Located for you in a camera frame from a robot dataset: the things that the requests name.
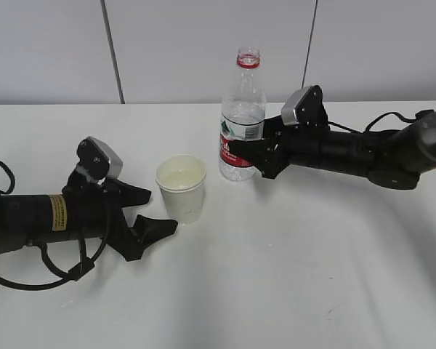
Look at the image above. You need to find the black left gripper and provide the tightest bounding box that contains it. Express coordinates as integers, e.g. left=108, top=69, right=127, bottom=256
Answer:
left=62, top=171, right=178, bottom=261

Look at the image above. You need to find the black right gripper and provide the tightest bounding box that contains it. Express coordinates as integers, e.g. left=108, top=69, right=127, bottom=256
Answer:
left=229, top=116, right=326, bottom=178

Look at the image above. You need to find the clear water bottle red label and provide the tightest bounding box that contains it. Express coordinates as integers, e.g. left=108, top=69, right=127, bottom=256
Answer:
left=219, top=47, right=267, bottom=182

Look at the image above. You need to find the white paper cup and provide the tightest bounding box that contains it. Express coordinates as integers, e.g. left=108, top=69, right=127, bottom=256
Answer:
left=155, top=155, right=206, bottom=224

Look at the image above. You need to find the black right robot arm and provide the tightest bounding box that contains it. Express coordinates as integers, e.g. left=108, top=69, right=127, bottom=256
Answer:
left=229, top=110, right=436, bottom=190

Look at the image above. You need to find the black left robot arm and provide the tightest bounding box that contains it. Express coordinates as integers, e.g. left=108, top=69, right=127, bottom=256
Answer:
left=0, top=169, right=178, bottom=261

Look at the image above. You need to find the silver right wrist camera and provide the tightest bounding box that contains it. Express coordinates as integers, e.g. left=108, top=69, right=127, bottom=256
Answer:
left=280, top=85, right=328, bottom=129

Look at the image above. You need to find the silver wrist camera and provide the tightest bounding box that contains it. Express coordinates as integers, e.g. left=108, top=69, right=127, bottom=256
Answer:
left=280, top=85, right=328, bottom=129
left=76, top=136, right=123, bottom=182

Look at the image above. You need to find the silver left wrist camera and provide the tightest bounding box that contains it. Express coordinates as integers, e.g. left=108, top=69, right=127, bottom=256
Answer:
left=76, top=136, right=123, bottom=182

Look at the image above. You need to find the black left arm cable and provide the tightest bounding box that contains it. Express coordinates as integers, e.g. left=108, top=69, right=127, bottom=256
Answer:
left=0, top=159, right=112, bottom=291

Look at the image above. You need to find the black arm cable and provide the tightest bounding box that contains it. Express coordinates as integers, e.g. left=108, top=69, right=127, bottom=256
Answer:
left=326, top=108, right=435, bottom=135
left=0, top=159, right=112, bottom=291

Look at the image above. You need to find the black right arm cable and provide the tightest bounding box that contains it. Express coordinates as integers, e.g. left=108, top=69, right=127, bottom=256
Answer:
left=326, top=108, right=435, bottom=135

